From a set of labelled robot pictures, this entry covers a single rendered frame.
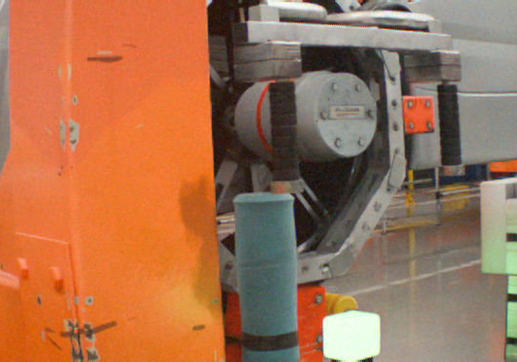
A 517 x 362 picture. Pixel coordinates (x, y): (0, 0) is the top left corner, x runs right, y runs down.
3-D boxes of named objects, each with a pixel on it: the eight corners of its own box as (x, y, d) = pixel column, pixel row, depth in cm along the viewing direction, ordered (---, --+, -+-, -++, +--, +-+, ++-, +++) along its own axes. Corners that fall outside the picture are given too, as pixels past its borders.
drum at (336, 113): (297, 159, 160) (293, 77, 159) (384, 159, 143) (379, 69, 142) (229, 165, 152) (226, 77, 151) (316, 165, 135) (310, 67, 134)
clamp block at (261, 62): (262, 82, 131) (260, 45, 131) (303, 77, 124) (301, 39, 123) (232, 82, 128) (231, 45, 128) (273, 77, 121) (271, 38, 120)
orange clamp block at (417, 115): (376, 135, 172) (408, 133, 178) (405, 134, 166) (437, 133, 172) (374, 97, 172) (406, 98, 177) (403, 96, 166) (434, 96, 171)
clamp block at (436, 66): (424, 83, 151) (421, 52, 151) (463, 81, 144) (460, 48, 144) (404, 83, 148) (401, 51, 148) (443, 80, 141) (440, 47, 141)
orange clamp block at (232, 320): (228, 280, 153) (223, 333, 152) (256, 285, 146) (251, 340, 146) (261, 282, 157) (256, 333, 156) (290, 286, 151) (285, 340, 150)
